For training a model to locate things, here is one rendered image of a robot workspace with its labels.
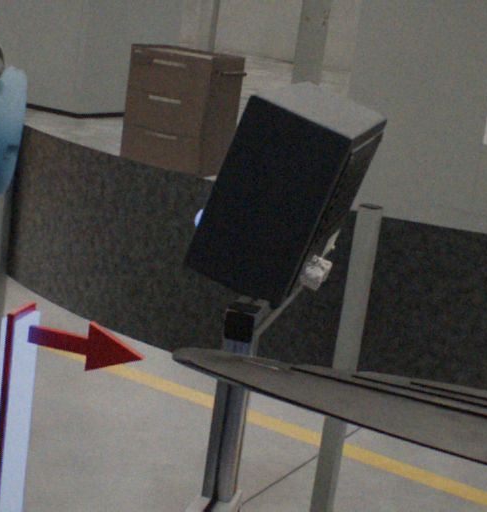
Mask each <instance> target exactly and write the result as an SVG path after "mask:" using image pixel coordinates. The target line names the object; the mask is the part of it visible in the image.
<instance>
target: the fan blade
mask: <svg viewBox="0 0 487 512"><path fill-rule="evenodd" d="M234 355H237V357H241V358H245V359H249V360H253V361H257V362H261V363H266V364H270V365H274V366H278V367H281V368H286V369H290V370H294V371H296V372H295V373H294V374H293V375H289V374H286V373H281V372H278V371H274V370H271V369H267V368H264V367H259V366H256V365H252V364H249V363H245V362H241V361H237V360H234V359H230V358H231V357H234ZM171 359H172V360H173V361H174V362H176V363H178V364H181V365H183V366H185V367H188V368H190V369H193V370H195V371H198V372H200V373H204V374H206V375H209V376H212V378H214V379H217V380H220V381H223V382H226V383H229V384H232V385H235V386H237V387H240V388H244V389H247V390H250V391H252V392H255V393H258V394H261V395H265V396H268V397H271V398H274V400H277V401H280V402H283V403H286V404H289V405H292V406H295V407H298V408H301V409H304V410H308V411H311V412H315V413H318V414H321V415H324V416H328V417H331V418H334V419H337V420H340V422H343V423H346V424H350V425H354V426H357V427H360V428H363V429H366V430H369V431H374V432H377V433H380V434H383V435H387V436H390V437H394V438H397V439H401V440H404V441H407V442H410V443H414V444H418V446H421V447H425V448H428V449H431V450H435V451H439V452H442V453H445V454H449V455H452V456H455V457H459V458H463V459H466V460H470V461H473V462H477V463H480V464H483V465H487V391H486V390H479V389H473V388H468V387H463V386H456V385H451V384H445V383H440V382H433V381H428V379H422V378H417V377H416V378H410V377H404V376H397V375H390V374H383V373H377V372H369V371H360V372H355V371H347V370H340V369H334V368H328V367H321V366H314V365H307V364H300V365H294V364H288V363H281V362H274V361H269V360H265V359H259V358H253V357H248V355H243V354H236V353H231V352H225V351H219V350H213V349H206V348H197V347H186V348H179V349H176V350H174V351H173V352H172V357H171Z"/></svg>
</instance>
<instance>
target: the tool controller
mask: <svg viewBox="0 0 487 512"><path fill-rule="evenodd" d="M386 124H387V118H386V117H385V116H384V115H382V114H379V113H377V112H375V111H373V110H369V109H367V108H365V107H363V106H361V105H358V104H356V103H354V101H352V100H348V99H346V98H344V97H342V96H340V95H337V94H335V93H333V92H331V91H327V90H325V89H323V88H321V87H318V86H316V85H314V84H312V83H310V82H303V83H298V84H294V85H289V86H284V87H280V88H275V89H271V90H266V91H261V92H256V93H252V94H251V95H250V96H249V99H248V101H247V105H246V107H245V110H244V112H242V114H241V117H240V119H239V122H238V124H237V128H236V130H235V133H234V135H233V137H232V140H231V142H230V145H229V147H228V151H227V153H226V156H225V158H224V160H223V163H221V165H220V168H219V171H218V174H217V176H216V178H215V181H214V183H213V186H212V188H211V192H210V194H209V197H208V199H207V201H206V204H205V206H204V209H203V212H202V215H200V217H199V220H198V222H197V224H196V227H195V229H194V233H193V235H192V238H191V240H190V243H189V245H188V247H187V250H186V253H185V256H184V258H183V265H184V266H186V267H187V268H189V269H191V270H193V271H195V272H197V274H200V275H203V276H205V277H207V278H209V279H211V280H213V281H215V282H217V283H219V284H221V285H224V286H226V287H228V288H230V289H232V290H234V291H236V292H238V293H240V295H244V296H247V297H251V298H253V300H254V301H257V300H258V299H260V300H265V301H269V302H270V308H271V309H278V308H279V307H280V306H281V305H282V304H283V303H285V302H286V301H287V300H288V299H289V298H290V296H291V295H292V293H293V292H295V291H296V289H297V288H298V287H299V286H300V285H301V284H303V285H306V286H308V287H310V288H312V289H314V290H316V289H317V288H318V287H319V285H320V283H321V281H322V282H323V281H324V280H325V279H327V277H328V275H329V272H330V270H331V267H332V263H331V262H329V261H327V260H324V259H325V258H327V257H328V256H329V255H330V253H331V251H333V250H334V248H335V246H334V244H335V242H336V239H337V237H338V235H339V233H340V229H341V227H342V225H343V223H344V221H345V218H346V216H348V214H349V212H350V208H351V206H352V204H353V202H354V200H355V197H356V195H357V193H358V191H359V188H360V185H361V183H362V181H363V179H364V176H365V174H366V172H367V170H368V168H369V164H371V162H372V160H373V158H374V156H375V153H376V151H377V149H378V147H379V143H380V142H382V141H383V139H384V137H383V135H384V131H383V130H384V128H385V126H386Z"/></svg>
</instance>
